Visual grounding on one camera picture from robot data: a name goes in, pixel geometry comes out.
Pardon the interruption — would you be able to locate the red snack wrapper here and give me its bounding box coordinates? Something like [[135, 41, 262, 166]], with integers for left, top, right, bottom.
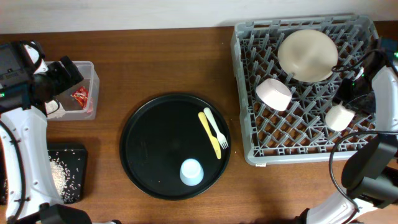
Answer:
[[71, 86, 89, 109]]

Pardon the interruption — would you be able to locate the white cup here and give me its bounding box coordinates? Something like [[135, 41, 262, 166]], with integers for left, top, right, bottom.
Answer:
[[325, 102, 356, 131]]

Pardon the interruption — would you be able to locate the beige large bowl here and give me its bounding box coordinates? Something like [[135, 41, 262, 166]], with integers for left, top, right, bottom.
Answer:
[[277, 29, 338, 83]]

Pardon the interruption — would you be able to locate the pink small bowl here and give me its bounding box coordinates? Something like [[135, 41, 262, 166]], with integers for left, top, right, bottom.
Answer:
[[255, 78, 292, 111]]

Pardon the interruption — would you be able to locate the white plastic fork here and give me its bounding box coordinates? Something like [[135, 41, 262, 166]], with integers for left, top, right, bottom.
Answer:
[[203, 108, 228, 149]]

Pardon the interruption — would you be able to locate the yellow plastic spoon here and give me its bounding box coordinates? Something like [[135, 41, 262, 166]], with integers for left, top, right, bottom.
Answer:
[[198, 112, 221, 159]]

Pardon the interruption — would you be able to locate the light blue cup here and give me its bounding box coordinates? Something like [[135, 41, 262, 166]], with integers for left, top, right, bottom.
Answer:
[[180, 159, 204, 186]]

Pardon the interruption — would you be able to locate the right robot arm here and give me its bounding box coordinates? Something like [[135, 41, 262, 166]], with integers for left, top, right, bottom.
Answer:
[[294, 38, 397, 223]]

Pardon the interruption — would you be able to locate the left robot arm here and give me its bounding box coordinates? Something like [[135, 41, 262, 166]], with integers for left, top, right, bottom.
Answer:
[[1, 40, 91, 223]]

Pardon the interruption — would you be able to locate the grey dishwasher rack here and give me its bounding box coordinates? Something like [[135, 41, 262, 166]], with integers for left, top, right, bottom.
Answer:
[[231, 16, 380, 167]]

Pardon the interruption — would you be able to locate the clear plastic bin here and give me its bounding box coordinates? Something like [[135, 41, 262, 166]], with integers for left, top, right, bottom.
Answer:
[[47, 61, 100, 121]]

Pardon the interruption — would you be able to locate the black rectangular tray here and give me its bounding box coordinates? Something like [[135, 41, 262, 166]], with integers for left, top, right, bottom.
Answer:
[[47, 142, 88, 204]]

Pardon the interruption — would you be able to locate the pile of rice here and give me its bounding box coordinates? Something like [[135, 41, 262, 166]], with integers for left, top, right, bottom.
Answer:
[[49, 149, 83, 204]]

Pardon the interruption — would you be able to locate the round black tray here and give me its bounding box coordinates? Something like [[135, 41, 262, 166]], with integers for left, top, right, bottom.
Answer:
[[119, 93, 231, 200]]

